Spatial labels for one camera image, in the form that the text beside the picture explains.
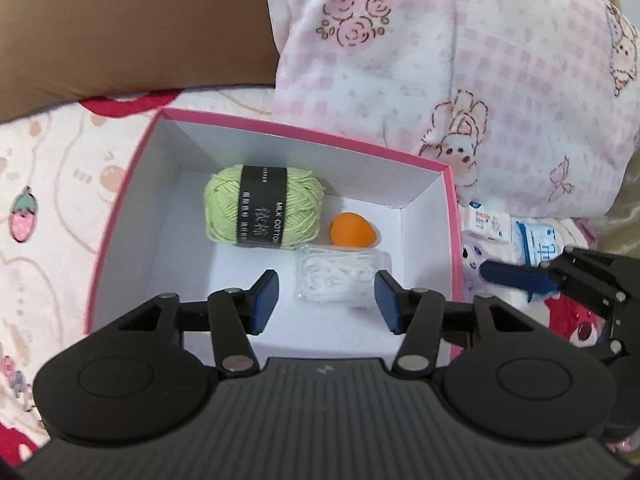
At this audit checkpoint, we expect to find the pink cardboard box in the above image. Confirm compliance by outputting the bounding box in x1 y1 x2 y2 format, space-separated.
87 107 466 357

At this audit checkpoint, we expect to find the pink checked printed pillow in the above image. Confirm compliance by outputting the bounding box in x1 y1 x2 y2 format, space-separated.
265 0 640 221

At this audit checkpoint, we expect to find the purple plush toy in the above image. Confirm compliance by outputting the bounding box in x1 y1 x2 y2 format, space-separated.
460 240 501 297

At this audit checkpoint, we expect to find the orange egg-shaped sponge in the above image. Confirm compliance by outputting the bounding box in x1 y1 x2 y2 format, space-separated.
330 213 379 248

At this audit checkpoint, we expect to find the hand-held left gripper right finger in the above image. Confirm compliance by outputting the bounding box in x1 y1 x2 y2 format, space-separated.
374 270 540 378

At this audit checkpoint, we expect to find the beige satin cloth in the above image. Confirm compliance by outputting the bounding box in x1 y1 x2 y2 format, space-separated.
600 150 640 261

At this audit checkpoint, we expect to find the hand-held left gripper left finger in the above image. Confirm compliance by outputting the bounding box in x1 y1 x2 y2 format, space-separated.
117 269 280 377

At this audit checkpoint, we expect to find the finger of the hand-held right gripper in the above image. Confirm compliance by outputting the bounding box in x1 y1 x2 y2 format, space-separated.
479 246 640 311
595 305 632 361

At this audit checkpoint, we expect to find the clear cotton swab packet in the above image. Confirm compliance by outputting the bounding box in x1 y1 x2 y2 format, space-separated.
292 244 393 308

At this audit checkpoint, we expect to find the light green yarn ball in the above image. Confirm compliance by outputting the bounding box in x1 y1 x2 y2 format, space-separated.
204 164 327 250

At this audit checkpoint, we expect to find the blue white tissue packet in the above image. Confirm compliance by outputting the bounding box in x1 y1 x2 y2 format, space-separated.
515 220 568 267

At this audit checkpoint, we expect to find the small white medicine box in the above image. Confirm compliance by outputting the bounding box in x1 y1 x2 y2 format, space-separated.
462 200 513 244

